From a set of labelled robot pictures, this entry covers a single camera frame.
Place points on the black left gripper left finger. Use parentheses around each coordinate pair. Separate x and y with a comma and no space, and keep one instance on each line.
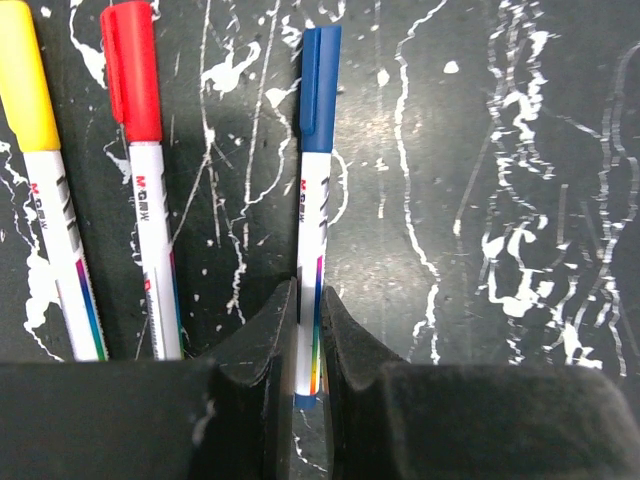
(226,414)

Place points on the blue white pen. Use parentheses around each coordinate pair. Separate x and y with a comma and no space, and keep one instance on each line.
(313,223)

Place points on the red pen cap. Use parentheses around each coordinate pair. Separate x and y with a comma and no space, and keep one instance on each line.
(129,46)

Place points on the yellow pen cap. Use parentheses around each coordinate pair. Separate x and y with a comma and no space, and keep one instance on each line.
(24,90)

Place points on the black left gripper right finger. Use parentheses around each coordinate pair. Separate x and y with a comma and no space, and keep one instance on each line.
(391,419)

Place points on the red white pen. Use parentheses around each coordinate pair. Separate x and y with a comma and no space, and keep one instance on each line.
(156,248)

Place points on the blue pen cap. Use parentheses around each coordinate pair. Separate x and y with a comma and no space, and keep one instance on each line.
(318,88)

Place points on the yellow white pen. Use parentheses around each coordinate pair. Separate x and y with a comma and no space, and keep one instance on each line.
(56,215)

